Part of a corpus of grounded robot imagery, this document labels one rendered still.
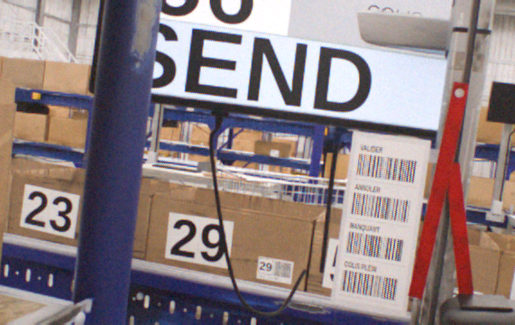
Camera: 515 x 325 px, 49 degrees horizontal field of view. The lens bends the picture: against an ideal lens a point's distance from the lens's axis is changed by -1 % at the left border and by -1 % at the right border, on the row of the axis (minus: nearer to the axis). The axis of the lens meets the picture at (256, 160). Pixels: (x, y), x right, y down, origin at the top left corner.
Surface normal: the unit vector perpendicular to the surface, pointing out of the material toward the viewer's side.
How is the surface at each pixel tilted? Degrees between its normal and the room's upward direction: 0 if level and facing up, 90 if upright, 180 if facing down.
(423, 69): 86
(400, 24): 90
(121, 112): 90
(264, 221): 90
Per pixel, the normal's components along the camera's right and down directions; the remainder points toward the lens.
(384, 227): -0.25, 0.02
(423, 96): 0.11, 0.00
